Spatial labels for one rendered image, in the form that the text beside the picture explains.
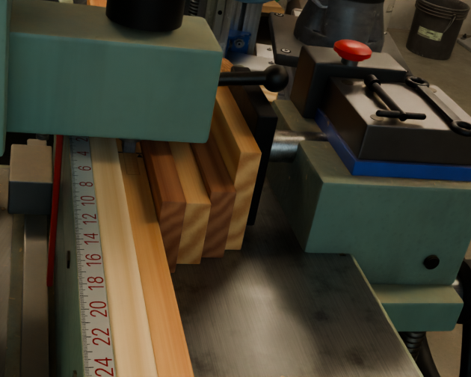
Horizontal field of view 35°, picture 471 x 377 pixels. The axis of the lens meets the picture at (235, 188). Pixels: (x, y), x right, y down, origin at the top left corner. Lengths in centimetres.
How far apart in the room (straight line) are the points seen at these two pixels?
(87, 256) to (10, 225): 31
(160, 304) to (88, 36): 18
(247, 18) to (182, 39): 92
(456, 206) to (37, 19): 32
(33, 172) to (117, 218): 25
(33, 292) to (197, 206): 18
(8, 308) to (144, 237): 19
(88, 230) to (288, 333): 14
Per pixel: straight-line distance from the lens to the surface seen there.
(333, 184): 53
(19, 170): 70
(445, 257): 61
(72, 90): 50
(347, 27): 124
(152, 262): 44
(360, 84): 60
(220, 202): 50
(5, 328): 61
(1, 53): 45
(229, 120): 54
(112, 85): 50
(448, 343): 207
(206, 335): 46
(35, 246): 67
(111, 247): 44
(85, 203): 46
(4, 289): 64
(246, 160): 50
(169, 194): 48
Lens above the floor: 120
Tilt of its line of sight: 29 degrees down
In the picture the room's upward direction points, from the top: 12 degrees clockwise
